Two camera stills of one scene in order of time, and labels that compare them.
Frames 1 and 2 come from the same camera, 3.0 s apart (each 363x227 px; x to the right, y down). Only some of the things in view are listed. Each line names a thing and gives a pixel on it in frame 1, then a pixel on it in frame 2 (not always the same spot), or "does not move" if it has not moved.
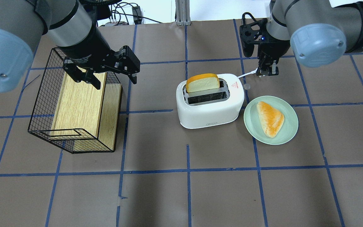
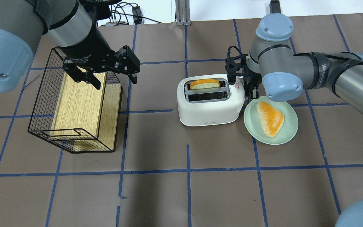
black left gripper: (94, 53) does not move
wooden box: (81, 109) does not move
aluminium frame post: (182, 12) does not move
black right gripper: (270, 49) -> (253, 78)
